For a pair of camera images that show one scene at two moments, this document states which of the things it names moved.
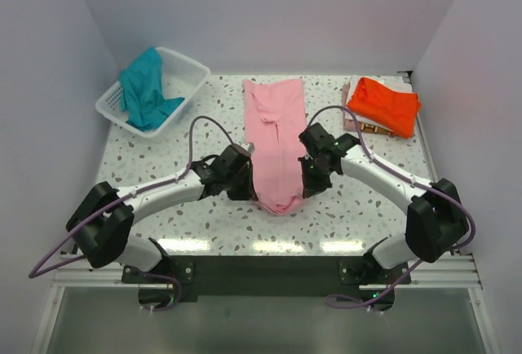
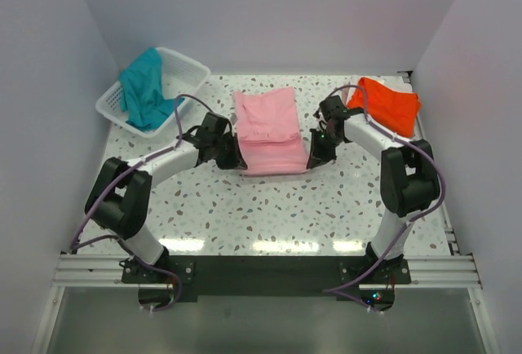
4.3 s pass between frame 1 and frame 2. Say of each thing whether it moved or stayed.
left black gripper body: moved
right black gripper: moved
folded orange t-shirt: stayed
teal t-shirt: stayed
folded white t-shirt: stayed
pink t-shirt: moved
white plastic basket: stayed
